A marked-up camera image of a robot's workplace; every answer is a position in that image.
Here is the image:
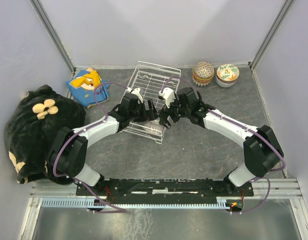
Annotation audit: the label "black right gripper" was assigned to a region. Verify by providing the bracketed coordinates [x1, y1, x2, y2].
[157, 94, 190, 130]

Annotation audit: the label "plain white ribbed bowl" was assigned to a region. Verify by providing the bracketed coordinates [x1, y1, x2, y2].
[216, 80, 236, 88]

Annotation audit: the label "white bowl red lattice pattern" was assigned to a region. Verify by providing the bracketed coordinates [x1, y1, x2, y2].
[216, 76, 237, 85]

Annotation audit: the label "white bowl orange flower pattern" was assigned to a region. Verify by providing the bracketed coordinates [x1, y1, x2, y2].
[216, 64, 240, 83]

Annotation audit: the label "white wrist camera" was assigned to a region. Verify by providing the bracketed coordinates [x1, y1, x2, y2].
[125, 87, 144, 103]
[158, 87, 176, 109]

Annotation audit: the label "yellow sun pattern bowl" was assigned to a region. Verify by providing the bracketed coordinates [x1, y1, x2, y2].
[192, 73, 215, 85]

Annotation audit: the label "maroon tile pattern bowl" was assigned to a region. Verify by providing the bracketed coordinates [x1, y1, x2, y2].
[193, 61, 215, 79]

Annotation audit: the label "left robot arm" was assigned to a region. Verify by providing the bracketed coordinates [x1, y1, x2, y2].
[47, 92, 159, 195]

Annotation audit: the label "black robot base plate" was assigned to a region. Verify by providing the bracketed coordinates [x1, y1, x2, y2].
[90, 178, 254, 205]

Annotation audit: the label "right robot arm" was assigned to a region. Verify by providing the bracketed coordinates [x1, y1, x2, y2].
[158, 87, 284, 196]

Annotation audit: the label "aluminium frame rails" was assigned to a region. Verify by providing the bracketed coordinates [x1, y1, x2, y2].
[18, 0, 308, 240]

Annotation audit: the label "black plush flower blanket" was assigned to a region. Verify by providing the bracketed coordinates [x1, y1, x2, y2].
[3, 84, 86, 185]

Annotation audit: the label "grey striped bowl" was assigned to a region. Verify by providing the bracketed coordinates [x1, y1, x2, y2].
[143, 120, 165, 135]

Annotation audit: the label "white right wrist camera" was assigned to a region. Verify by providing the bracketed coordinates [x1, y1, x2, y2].
[158, 87, 176, 109]

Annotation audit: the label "white bowl teal leaf pattern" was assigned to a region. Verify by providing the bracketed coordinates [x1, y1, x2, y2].
[193, 79, 211, 87]

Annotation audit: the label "white wire dish rack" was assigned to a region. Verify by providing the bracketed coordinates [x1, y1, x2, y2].
[122, 61, 182, 144]

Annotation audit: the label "light blue cable duct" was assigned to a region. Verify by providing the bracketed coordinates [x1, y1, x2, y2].
[41, 196, 231, 208]

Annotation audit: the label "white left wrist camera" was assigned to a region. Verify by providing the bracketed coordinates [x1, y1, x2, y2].
[125, 87, 144, 103]

